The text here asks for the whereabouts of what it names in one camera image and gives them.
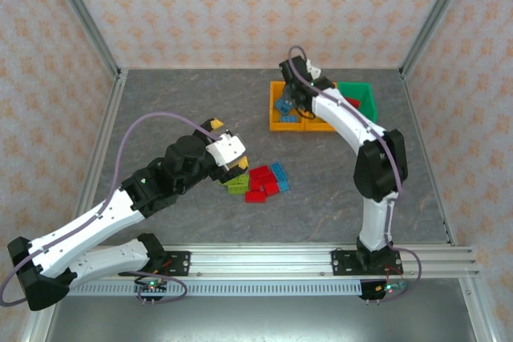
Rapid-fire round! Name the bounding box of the grey metal sheet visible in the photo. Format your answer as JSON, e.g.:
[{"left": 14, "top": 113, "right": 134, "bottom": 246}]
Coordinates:
[{"left": 42, "top": 293, "right": 480, "bottom": 342}]

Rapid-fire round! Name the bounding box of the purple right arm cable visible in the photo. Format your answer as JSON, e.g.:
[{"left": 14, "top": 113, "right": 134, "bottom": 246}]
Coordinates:
[{"left": 287, "top": 45, "right": 423, "bottom": 303}]

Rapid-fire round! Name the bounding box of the small controller circuit board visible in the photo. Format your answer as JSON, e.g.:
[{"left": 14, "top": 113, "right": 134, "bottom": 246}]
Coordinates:
[
  {"left": 360, "top": 277, "right": 410, "bottom": 301},
  {"left": 134, "top": 277, "right": 169, "bottom": 299}
]

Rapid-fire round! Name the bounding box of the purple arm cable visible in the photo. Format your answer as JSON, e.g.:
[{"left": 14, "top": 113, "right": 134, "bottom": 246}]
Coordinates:
[
  {"left": 287, "top": 45, "right": 423, "bottom": 303},
  {"left": 1, "top": 112, "right": 221, "bottom": 306}
]

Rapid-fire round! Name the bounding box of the aluminium table edge rail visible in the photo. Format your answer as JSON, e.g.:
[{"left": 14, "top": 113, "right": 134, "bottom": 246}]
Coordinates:
[{"left": 19, "top": 69, "right": 129, "bottom": 342}]

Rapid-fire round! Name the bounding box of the aluminium frame post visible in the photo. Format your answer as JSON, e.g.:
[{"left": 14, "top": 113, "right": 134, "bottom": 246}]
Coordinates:
[
  {"left": 399, "top": 0, "right": 478, "bottom": 78},
  {"left": 42, "top": 0, "right": 123, "bottom": 78}
]

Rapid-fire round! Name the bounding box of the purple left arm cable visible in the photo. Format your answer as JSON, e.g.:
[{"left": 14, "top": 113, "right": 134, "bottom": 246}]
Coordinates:
[{"left": 1, "top": 112, "right": 221, "bottom": 306}]

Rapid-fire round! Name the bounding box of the orange plastic bin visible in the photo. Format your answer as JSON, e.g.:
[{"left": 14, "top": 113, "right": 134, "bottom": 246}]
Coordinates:
[
  {"left": 269, "top": 80, "right": 308, "bottom": 133},
  {"left": 303, "top": 81, "right": 341, "bottom": 133}
]

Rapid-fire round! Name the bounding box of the green plastic bin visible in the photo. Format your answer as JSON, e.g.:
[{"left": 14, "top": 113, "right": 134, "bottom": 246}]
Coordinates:
[{"left": 336, "top": 82, "right": 378, "bottom": 123}]

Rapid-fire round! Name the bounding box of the white slotted cable duct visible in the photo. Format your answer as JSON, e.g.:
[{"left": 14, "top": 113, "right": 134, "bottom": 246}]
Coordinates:
[{"left": 67, "top": 280, "right": 364, "bottom": 298}]

